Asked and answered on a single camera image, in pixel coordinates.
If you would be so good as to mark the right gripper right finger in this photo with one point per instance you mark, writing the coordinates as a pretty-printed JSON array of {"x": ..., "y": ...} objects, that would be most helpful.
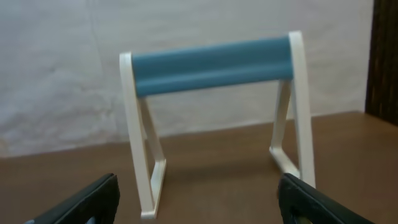
[{"x": 304, "y": 205}]

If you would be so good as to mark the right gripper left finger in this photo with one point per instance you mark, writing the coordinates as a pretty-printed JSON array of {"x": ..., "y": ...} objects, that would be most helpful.
[{"x": 90, "y": 205}]

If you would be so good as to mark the white and blue stand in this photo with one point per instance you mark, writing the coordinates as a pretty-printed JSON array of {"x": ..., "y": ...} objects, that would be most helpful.
[{"x": 211, "y": 67}]

